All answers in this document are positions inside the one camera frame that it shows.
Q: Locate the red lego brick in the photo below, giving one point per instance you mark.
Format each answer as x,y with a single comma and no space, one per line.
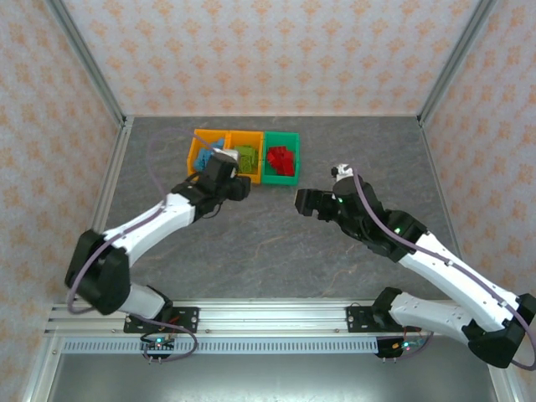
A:
285,151
290,169
279,159
282,167
273,164
290,159
274,154

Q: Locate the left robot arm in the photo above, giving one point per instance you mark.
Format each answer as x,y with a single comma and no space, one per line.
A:
155,228

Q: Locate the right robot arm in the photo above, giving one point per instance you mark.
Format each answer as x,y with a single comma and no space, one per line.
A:
435,314

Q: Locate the orange plastic bin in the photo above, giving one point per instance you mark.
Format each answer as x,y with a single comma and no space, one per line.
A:
192,142
253,178

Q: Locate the green plastic bin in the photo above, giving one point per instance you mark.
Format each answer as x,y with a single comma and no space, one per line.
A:
280,179

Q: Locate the small circuit board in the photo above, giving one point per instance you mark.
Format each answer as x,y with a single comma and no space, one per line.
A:
404,345
159,344

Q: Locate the aluminium table edge rail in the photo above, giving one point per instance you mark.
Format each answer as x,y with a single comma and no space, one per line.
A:
449,209
113,167

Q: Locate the aluminium mounting rail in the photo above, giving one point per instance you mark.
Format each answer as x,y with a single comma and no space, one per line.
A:
272,318

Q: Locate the aluminium frame post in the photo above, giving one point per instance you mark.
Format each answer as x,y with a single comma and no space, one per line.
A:
451,63
89,63

